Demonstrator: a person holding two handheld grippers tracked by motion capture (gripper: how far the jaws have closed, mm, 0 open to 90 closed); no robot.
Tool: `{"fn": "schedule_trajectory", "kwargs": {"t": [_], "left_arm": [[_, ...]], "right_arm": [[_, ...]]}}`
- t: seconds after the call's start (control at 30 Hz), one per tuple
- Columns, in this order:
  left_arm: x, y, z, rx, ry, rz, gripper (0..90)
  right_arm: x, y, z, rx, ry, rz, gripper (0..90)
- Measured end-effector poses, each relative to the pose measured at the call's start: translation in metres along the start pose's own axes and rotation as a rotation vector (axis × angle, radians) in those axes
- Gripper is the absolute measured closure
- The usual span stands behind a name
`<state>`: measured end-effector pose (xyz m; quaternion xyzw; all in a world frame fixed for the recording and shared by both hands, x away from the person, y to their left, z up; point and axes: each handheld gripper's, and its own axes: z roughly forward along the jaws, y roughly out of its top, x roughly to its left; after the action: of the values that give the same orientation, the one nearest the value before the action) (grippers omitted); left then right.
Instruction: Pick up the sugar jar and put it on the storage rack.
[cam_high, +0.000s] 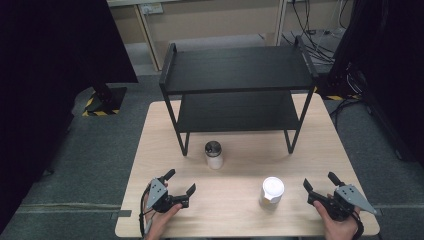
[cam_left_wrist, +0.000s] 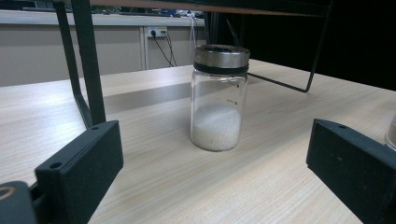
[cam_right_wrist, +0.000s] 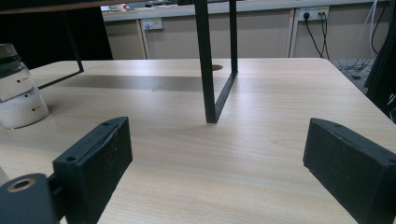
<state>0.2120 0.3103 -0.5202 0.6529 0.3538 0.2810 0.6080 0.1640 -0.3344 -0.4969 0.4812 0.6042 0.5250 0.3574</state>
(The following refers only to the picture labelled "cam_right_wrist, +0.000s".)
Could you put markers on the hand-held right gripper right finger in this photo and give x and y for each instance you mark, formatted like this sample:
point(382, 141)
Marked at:
point(351, 171)

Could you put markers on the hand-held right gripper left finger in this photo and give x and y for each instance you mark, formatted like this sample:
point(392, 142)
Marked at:
point(93, 168)

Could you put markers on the glass jar with metal lid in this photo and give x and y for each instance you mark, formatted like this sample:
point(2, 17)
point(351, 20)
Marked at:
point(21, 109)

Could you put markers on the black metal shelf rack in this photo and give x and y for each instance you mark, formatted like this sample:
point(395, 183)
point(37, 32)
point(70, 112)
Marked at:
point(205, 62)

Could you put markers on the black curtain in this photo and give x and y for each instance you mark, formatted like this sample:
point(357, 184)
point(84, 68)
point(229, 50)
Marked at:
point(93, 37)
point(386, 77)

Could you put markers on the white wall socket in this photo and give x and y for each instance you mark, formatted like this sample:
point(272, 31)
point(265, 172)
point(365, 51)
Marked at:
point(152, 23)
point(313, 13)

